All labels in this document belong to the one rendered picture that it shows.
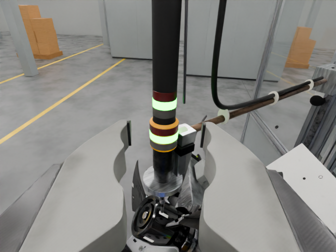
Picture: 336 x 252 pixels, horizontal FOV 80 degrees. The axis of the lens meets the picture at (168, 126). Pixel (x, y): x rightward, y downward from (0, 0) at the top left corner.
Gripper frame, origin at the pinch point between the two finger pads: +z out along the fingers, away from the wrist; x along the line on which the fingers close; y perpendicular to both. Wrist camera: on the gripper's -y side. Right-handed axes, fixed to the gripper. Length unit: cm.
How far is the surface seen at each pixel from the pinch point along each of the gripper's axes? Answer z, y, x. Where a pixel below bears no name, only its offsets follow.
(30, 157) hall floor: 188, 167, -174
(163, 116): 13.9, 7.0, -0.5
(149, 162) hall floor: 186, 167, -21
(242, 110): 25.9, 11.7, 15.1
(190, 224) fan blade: 15.3, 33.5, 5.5
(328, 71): 49, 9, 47
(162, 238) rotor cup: 19.4, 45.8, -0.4
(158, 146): 13.5, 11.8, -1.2
